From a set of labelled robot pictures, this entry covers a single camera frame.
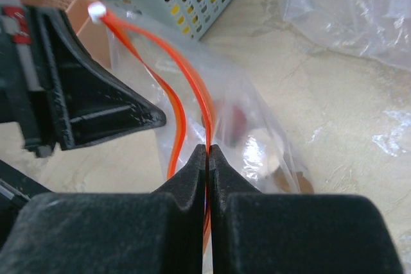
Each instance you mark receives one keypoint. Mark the beige fake mushroom slice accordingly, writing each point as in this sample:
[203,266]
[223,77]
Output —
[260,154]

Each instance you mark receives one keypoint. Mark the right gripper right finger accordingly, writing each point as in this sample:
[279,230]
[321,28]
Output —
[253,232]

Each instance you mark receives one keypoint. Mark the clear zip bag red seal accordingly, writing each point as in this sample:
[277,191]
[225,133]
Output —
[377,29]

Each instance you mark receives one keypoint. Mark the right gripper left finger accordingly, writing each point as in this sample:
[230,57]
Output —
[157,232]

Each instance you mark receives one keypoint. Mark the brown fake mushroom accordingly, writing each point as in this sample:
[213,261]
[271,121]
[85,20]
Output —
[303,185]

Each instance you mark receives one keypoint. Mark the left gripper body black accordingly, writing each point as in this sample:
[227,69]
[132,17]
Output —
[30,93]

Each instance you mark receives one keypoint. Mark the pink fake mushroom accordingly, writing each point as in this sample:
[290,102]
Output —
[233,124]

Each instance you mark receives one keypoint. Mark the clear bag of mushrooms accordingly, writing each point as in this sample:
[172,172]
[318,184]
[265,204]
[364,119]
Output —
[197,84]

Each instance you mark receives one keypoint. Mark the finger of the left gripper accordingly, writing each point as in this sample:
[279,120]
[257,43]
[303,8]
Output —
[95,106]

